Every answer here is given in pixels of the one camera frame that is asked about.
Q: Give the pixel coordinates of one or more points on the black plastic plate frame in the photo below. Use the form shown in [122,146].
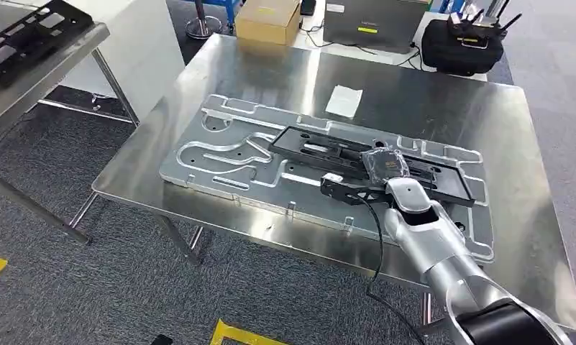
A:
[292,143]
[30,45]

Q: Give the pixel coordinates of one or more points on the white table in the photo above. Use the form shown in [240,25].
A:
[311,40]

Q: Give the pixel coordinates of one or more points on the grey equipment case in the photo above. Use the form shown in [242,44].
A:
[373,21]

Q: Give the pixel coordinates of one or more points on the white paper slip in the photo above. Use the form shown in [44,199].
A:
[344,101]

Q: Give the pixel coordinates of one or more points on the blue metal post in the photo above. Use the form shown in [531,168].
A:
[233,9]

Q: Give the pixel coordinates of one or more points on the chrome stanchion base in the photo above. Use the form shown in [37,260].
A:
[203,26]

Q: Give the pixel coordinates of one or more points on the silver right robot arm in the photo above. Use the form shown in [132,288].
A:
[440,247]

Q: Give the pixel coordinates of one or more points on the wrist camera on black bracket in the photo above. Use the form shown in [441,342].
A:
[340,190]

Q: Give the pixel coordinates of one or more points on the aluminium fixture plate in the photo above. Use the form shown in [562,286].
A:
[230,143]

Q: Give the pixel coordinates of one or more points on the black bag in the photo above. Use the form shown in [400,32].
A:
[459,57]

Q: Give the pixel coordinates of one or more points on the router with black antennas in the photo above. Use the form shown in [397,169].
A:
[471,29]

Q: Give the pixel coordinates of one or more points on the cardboard box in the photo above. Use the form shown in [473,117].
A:
[267,21]

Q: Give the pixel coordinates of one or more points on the black robot foot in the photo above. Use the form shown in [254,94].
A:
[161,340]

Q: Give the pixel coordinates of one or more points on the white cabinet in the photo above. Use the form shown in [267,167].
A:
[140,47]

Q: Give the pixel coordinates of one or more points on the large stainless steel table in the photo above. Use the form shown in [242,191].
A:
[507,143]

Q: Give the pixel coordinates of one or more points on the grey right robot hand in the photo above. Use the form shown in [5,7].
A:
[384,165]

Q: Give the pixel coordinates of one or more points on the small stainless steel table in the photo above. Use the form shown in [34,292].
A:
[11,105]

